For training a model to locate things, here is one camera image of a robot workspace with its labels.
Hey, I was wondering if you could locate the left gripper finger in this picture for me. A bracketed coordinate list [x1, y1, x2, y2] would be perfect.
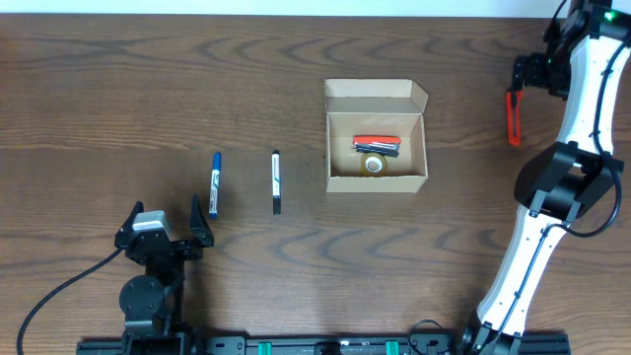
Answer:
[188, 194, 214, 248]
[120, 201, 144, 232]

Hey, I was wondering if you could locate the red utility knife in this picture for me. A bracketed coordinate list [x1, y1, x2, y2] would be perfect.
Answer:
[505, 89, 523, 147]

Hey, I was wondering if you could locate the yellow tape roll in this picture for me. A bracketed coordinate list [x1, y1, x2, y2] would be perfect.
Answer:
[360, 153, 387, 178]

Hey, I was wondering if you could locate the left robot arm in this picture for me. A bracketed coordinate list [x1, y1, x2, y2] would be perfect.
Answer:
[114, 195, 214, 355]

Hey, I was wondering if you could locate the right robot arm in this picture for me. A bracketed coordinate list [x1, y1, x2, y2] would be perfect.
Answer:
[452, 0, 630, 354]

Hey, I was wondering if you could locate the blue whiteboard marker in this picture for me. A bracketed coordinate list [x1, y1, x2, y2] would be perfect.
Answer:
[209, 152, 222, 220]

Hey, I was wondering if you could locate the black whiteboard marker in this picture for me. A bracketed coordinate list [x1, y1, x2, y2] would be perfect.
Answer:
[271, 150, 281, 215]

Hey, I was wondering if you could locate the cardboard box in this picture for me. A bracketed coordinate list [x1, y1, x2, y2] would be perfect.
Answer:
[324, 79, 429, 193]

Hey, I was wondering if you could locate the left black cable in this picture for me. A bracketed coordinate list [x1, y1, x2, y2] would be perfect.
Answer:
[16, 248, 124, 355]

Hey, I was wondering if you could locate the black cable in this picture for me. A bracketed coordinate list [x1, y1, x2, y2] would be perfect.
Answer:
[492, 0, 631, 355]
[16, 248, 124, 355]

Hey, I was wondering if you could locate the right black cable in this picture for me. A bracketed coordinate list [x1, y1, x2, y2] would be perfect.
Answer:
[492, 0, 631, 355]

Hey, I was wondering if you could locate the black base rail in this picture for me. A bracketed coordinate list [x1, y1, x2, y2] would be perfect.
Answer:
[76, 330, 573, 355]

